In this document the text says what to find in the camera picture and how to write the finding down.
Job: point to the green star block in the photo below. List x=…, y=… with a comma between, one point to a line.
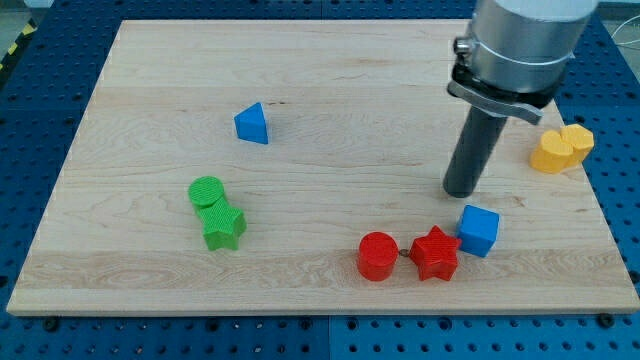
x=222, y=224

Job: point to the green cylinder block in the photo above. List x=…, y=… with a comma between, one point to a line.
x=205, y=191

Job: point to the blue cube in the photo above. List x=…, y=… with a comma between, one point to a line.
x=478, y=230

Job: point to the red cylinder block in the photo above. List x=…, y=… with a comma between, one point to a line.
x=377, y=256

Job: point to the yellow heart block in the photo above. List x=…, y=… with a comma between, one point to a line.
x=551, y=154

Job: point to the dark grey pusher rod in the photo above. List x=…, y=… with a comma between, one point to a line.
x=475, y=145

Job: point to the blue triangular prism block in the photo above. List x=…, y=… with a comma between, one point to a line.
x=251, y=124

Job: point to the red star block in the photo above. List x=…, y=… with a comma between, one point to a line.
x=435, y=254

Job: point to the black yellow hazard tape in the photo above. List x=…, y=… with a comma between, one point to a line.
x=18, y=47

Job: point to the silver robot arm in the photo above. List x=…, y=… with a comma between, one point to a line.
x=513, y=55

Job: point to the yellow hexagon block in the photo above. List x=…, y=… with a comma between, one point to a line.
x=580, y=139

